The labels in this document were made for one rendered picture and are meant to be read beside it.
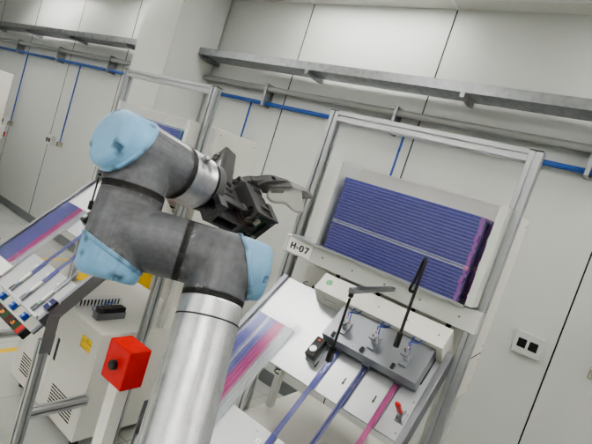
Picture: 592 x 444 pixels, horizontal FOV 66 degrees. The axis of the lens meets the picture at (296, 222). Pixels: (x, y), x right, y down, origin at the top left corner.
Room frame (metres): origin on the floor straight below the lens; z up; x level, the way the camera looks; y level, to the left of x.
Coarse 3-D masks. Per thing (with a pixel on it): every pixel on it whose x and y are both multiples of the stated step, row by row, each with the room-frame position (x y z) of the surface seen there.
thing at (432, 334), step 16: (320, 288) 1.62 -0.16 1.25; (336, 288) 1.61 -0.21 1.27; (336, 304) 1.60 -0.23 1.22; (352, 304) 1.54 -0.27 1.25; (368, 304) 1.53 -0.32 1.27; (384, 304) 1.52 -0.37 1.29; (384, 320) 1.47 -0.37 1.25; (400, 320) 1.46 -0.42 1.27; (416, 320) 1.45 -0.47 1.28; (416, 336) 1.40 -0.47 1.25; (432, 336) 1.39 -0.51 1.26; (448, 336) 1.39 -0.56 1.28
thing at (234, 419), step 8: (232, 408) 1.39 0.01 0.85; (224, 416) 1.37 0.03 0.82; (232, 416) 1.37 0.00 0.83; (240, 416) 1.36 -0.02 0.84; (248, 416) 1.36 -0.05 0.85; (216, 424) 1.35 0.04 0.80; (224, 424) 1.35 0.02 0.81; (232, 424) 1.35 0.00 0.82; (240, 424) 1.34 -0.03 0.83; (248, 424) 1.34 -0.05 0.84; (256, 424) 1.33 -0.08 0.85; (216, 432) 1.33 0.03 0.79; (224, 432) 1.33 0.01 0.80; (232, 432) 1.32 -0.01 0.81; (240, 432) 1.32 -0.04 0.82; (248, 432) 1.32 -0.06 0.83; (256, 432) 1.31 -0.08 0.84; (264, 432) 1.31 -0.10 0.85; (216, 440) 1.31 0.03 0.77; (224, 440) 1.31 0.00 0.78; (232, 440) 1.30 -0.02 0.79; (240, 440) 1.30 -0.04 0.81; (248, 440) 1.30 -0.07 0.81; (256, 440) 1.29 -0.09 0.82; (264, 440) 1.29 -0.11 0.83; (280, 440) 1.28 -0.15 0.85
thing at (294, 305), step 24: (288, 288) 1.75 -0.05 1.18; (312, 288) 1.73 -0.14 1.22; (264, 312) 1.67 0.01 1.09; (288, 312) 1.66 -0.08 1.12; (312, 312) 1.64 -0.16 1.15; (336, 312) 1.62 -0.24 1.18; (312, 336) 1.56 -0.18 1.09; (288, 360) 1.49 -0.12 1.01; (336, 360) 1.47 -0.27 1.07; (336, 384) 1.40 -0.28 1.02; (360, 384) 1.39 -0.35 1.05; (384, 384) 1.37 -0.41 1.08; (360, 408) 1.32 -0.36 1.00; (408, 408) 1.30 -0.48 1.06; (384, 432) 1.26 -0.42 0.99
